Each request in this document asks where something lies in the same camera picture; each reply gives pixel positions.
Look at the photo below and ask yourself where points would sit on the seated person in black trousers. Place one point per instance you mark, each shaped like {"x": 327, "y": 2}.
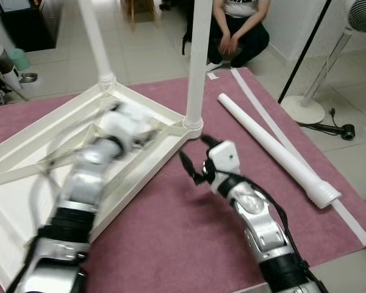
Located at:
{"x": 238, "y": 36}

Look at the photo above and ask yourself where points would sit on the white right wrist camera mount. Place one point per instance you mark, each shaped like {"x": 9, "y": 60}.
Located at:
{"x": 226, "y": 159}

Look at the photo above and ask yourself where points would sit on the white plastic table leg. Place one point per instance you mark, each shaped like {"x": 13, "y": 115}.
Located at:
{"x": 198, "y": 61}
{"x": 94, "y": 36}
{"x": 274, "y": 149}

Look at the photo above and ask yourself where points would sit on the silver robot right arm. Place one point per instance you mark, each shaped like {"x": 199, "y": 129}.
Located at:
{"x": 256, "y": 220}

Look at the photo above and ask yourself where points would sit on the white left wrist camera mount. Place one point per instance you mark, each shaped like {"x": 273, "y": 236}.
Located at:
{"x": 125, "y": 122}

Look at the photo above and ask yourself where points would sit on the thin black pole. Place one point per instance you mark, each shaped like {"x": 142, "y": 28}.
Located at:
{"x": 305, "y": 50}

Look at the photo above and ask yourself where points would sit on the grey and white canister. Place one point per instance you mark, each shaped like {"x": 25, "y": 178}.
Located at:
{"x": 6, "y": 67}

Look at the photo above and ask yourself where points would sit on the white floor fan stand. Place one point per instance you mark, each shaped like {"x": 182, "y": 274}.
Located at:
{"x": 302, "y": 111}

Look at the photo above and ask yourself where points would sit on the black cabinet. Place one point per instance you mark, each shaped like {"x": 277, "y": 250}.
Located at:
{"x": 30, "y": 24}

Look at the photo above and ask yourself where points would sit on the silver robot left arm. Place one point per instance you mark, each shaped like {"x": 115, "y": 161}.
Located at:
{"x": 79, "y": 195}

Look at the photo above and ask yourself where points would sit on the teal plastic cup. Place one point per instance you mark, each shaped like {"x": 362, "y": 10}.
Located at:
{"x": 19, "y": 59}

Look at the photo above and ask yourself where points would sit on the long white tape strip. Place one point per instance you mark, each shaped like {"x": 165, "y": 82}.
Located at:
{"x": 256, "y": 101}

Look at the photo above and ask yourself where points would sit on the wooden stool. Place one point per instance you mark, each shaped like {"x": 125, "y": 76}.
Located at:
{"x": 140, "y": 9}

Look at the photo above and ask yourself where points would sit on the white plastic table top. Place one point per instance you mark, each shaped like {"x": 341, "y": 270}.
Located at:
{"x": 24, "y": 189}

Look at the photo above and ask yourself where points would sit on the steel pet bowl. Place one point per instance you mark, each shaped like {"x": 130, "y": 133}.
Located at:
{"x": 27, "y": 77}

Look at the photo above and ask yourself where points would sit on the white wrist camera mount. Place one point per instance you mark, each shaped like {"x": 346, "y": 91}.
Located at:
{"x": 125, "y": 122}
{"x": 226, "y": 159}

